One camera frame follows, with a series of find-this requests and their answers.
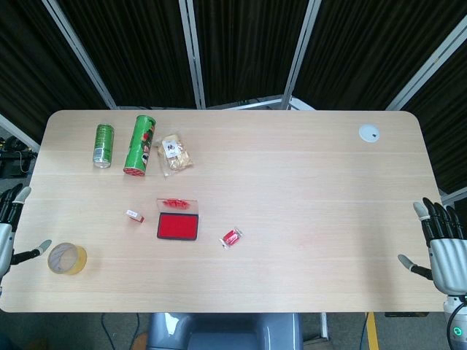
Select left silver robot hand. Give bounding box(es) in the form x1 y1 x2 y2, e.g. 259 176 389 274
0 183 53 289

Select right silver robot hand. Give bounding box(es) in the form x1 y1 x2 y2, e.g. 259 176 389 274
397 197 467 295

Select small red white stamp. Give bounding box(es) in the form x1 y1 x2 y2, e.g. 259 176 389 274
125 208 147 223

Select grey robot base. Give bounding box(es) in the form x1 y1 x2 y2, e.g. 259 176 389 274
146 312 304 350

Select red ink pad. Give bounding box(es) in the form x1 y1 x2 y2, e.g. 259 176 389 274
155 198 200 242

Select yellow tape roll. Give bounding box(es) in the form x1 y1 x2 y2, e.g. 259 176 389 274
47 242 88 276

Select green beverage can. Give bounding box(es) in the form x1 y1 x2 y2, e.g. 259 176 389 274
92 123 115 169

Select green chips tube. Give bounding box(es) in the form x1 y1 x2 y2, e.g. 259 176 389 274
123 114 158 178

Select clear bag of crackers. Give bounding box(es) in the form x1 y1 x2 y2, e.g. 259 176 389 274
156 133 195 178

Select red wrapped candy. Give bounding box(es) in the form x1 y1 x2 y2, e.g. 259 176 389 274
219 227 244 249

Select black curtain panels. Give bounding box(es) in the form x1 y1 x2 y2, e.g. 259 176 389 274
0 0 467 194

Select white round cable grommet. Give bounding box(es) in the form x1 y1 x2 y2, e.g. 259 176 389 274
358 124 381 144

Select grey metal screen frame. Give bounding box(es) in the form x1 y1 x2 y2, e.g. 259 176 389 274
0 0 467 205

